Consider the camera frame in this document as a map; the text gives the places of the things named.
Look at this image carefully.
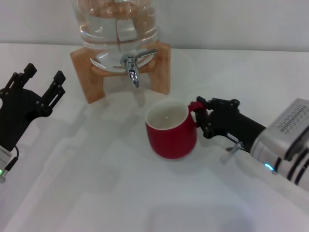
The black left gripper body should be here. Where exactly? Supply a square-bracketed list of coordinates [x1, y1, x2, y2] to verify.
[0, 88, 53, 152]

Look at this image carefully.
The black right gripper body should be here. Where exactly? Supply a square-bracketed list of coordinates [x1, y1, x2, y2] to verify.
[209, 110, 266, 153]

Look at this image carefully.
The red ceramic cup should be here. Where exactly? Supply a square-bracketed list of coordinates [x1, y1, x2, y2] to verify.
[145, 98, 209, 161]

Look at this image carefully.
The chrome faucet with lever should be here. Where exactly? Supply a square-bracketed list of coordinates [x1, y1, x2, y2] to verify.
[120, 49, 158, 88]

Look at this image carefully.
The wooden dispenser stand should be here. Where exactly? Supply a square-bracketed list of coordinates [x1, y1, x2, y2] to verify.
[70, 40, 171, 105]

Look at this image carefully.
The clear glass water dispenser jar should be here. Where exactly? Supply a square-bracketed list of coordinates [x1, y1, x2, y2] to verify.
[71, 0, 159, 73]

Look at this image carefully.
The right gripper cable with plug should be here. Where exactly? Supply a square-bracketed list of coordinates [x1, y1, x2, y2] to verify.
[225, 139, 245, 154]

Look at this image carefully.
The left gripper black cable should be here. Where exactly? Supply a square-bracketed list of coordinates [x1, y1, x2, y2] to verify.
[4, 145, 20, 180]

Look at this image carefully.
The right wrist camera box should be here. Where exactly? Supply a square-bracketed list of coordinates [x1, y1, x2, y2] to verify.
[267, 98, 309, 160]

